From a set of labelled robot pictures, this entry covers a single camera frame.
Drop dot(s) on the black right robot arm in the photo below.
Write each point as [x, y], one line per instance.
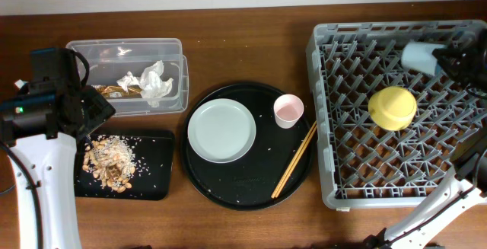
[464, 185]

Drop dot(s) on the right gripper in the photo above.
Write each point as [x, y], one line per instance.
[469, 64]

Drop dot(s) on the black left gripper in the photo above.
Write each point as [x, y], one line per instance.
[100, 109]

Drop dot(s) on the grey round plate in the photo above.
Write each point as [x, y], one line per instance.
[221, 130]

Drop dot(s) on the gold snack wrapper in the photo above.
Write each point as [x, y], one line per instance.
[115, 91]

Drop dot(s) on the blue plastic cup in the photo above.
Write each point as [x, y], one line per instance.
[419, 57]

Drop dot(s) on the grey dishwasher rack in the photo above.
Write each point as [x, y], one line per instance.
[360, 164]

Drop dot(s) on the wooden chopstick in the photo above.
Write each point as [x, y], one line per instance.
[296, 161]
[295, 157]

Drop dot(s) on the pink plastic cup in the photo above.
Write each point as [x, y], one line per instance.
[287, 109]

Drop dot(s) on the large white tissue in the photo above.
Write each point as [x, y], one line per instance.
[150, 82]

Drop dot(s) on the clear plastic waste bin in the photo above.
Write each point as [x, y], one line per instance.
[138, 76]

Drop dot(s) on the black rectangular tray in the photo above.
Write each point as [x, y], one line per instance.
[152, 151]

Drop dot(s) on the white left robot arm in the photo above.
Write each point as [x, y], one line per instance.
[40, 135]

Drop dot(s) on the yellow plastic bowl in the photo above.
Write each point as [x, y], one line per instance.
[392, 108]

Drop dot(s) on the peanut and rice scraps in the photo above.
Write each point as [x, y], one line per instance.
[112, 161]

